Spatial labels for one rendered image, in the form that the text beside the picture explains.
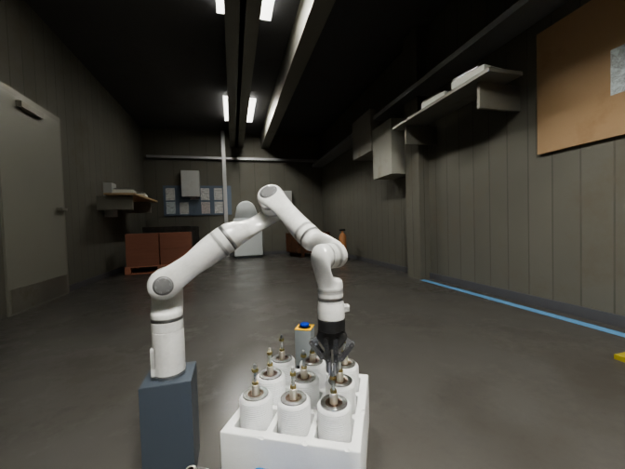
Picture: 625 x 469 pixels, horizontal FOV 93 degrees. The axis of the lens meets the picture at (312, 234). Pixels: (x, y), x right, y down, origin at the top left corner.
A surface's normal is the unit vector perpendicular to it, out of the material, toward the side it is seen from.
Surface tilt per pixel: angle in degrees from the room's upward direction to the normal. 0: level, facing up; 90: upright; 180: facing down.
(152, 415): 90
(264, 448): 90
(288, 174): 90
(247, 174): 90
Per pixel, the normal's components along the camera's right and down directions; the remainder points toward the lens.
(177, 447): 0.26, 0.02
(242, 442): -0.23, 0.04
